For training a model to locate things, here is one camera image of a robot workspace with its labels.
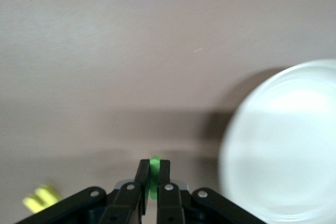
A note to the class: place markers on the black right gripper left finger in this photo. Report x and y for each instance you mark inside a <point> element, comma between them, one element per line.
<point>126,203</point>

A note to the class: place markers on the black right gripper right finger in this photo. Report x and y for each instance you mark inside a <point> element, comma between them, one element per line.
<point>170,203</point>

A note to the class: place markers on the green letter l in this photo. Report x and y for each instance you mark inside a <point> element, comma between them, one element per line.
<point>154,166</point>

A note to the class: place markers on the yellow letter u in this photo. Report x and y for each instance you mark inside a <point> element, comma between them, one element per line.
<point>39,200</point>

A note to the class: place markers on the beige brown plate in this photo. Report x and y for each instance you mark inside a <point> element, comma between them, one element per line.
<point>283,142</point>

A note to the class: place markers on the brown table mat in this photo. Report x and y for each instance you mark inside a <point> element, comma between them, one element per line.
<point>131,51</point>

